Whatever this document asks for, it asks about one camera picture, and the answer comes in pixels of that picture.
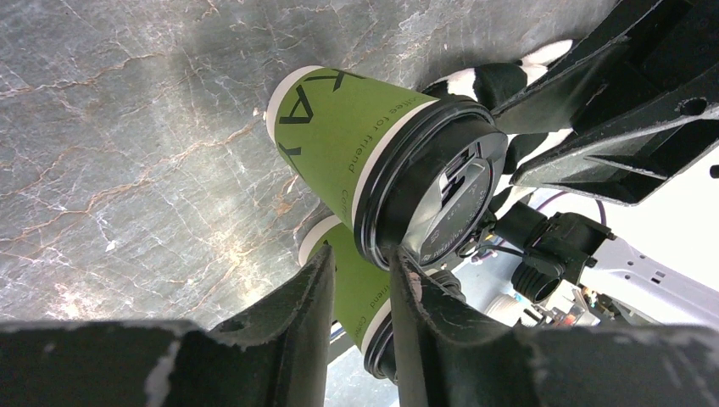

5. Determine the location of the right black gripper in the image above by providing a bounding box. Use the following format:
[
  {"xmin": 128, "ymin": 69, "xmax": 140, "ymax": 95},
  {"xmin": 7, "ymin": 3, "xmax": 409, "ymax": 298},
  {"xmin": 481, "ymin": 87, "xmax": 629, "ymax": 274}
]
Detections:
[{"xmin": 493, "ymin": 1, "xmax": 718, "ymax": 304}]

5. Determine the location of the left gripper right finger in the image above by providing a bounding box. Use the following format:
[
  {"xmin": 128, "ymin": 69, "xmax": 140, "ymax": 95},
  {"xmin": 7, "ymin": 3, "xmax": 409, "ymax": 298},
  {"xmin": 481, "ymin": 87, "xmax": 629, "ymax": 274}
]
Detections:
[{"xmin": 388, "ymin": 248, "xmax": 718, "ymax": 406}]

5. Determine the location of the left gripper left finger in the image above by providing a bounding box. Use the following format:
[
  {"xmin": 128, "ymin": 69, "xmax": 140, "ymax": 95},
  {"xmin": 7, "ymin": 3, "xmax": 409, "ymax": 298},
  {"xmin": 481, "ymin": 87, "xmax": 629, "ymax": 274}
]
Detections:
[{"xmin": 1, "ymin": 246, "xmax": 336, "ymax": 406}]

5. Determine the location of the green paper coffee cup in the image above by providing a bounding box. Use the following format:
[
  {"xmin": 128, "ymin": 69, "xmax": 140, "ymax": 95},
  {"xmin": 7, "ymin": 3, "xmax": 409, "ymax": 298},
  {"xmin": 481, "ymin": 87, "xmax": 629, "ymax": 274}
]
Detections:
[{"xmin": 298, "ymin": 215, "xmax": 391, "ymax": 355}]

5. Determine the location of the black coffee lid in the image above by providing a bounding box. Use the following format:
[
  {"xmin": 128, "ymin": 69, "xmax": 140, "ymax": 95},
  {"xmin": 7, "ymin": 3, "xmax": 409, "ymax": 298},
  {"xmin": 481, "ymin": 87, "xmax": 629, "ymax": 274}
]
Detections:
[
  {"xmin": 360, "ymin": 269, "xmax": 466, "ymax": 384},
  {"xmin": 353, "ymin": 96, "xmax": 508, "ymax": 270}
]

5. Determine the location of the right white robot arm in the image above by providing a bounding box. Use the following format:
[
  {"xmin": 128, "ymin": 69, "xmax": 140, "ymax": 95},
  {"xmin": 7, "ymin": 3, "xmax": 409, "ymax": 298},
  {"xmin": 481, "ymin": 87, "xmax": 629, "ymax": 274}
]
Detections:
[{"xmin": 493, "ymin": 1, "xmax": 718, "ymax": 328}]

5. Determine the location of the black white striped cloth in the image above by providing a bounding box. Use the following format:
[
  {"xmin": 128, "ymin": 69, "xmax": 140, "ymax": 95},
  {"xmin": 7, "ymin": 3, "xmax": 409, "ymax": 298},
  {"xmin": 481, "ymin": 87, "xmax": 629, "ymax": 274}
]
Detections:
[{"xmin": 421, "ymin": 39, "xmax": 573, "ymax": 218}]

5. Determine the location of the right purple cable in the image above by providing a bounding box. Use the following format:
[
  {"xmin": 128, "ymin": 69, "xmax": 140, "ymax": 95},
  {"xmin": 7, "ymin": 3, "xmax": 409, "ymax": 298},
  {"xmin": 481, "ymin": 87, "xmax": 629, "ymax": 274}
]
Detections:
[{"xmin": 533, "ymin": 189, "xmax": 609, "ymax": 227}]

